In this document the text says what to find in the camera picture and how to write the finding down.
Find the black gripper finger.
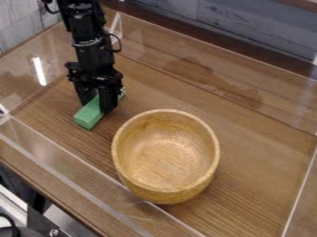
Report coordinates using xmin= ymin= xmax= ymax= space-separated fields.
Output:
xmin=97 ymin=84 xmax=123 ymax=115
xmin=74 ymin=81 xmax=96 ymax=106

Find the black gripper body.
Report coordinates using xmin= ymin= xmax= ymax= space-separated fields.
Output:
xmin=62 ymin=40 xmax=124 ymax=91

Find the green rectangular block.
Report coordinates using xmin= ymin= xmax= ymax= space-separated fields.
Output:
xmin=72 ymin=91 xmax=125 ymax=131

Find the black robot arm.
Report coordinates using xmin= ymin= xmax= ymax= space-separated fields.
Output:
xmin=40 ymin=0 xmax=124 ymax=114

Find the brown wooden bowl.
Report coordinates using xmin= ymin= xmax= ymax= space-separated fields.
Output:
xmin=111 ymin=108 xmax=220 ymax=205

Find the clear acrylic corner bracket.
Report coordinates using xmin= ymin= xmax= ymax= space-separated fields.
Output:
xmin=105 ymin=12 xmax=123 ymax=38

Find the clear acrylic tray wall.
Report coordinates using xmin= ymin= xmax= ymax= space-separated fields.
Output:
xmin=0 ymin=12 xmax=317 ymax=237

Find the black metal table frame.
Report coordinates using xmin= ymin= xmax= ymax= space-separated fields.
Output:
xmin=0 ymin=164 xmax=97 ymax=237

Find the black cable lower left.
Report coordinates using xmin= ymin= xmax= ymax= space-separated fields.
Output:
xmin=0 ymin=212 xmax=22 ymax=237

